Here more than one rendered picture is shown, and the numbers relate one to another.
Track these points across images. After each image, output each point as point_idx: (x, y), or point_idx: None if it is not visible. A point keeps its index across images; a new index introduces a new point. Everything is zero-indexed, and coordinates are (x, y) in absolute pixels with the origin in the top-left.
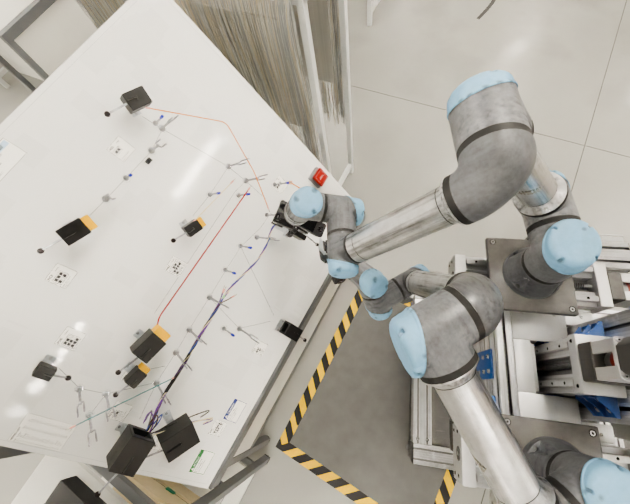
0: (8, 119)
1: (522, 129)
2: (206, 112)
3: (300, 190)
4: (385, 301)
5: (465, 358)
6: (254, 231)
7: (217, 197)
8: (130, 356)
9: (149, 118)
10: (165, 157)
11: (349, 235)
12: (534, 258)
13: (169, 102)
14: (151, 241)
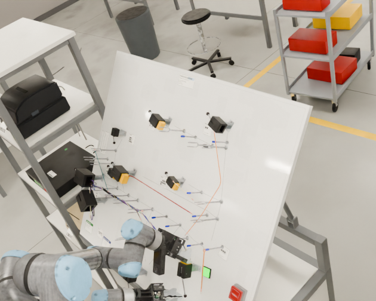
0: (202, 76)
1: (24, 269)
2: (246, 174)
3: (132, 221)
4: None
5: None
6: (190, 235)
7: (184, 192)
8: (126, 170)
9: (228, 138)
10: (212, 155)
11: (95, 249)
12: None
13: (242, 146)
14: (171, 162)
